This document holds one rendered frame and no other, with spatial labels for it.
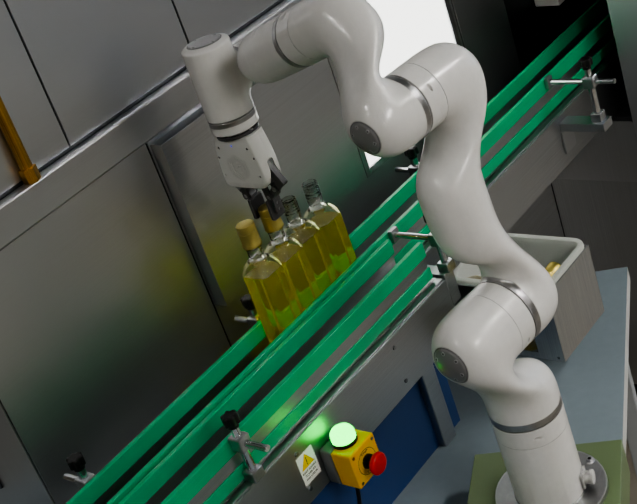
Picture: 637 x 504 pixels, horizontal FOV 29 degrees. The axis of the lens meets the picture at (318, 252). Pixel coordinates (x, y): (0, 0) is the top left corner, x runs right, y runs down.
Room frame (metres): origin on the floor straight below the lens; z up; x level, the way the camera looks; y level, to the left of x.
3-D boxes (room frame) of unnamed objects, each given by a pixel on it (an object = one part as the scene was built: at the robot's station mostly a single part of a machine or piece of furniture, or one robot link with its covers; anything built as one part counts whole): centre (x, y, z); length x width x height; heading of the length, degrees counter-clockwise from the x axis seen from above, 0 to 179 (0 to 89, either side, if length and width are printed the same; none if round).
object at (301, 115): (2.37, -0.13, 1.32); 0.90 x 0.03 x 0.34; 133
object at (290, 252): (2.01, 0.06, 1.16); 0.06 x 0.06 x 0.21; 43
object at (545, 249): (2.09, -0.35, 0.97); 0.22 x 0.17 x 0.09; 43
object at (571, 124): (2.52, -0.67, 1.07); 0.17 x 0.05 x 0.23; 43
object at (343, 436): (1.74, 0.07, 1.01); 0.05 x 0.05 x 0.03
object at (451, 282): (2.09, -0.19, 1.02); 0.09 x 0.04 x 0.07; 43
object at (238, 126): (2.01, 0.06, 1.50); 0.09 x 0.08 x 0.03; 43
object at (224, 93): (2.01, 0.05, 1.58); 0.09 x 0.08 x 0.13; 125
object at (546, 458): (1.64, -0.23, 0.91); 0.19 x 0.19 x 0.18
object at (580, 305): (2.11, -0.33, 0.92); 0.27 x 0.17 x 0.15; 43
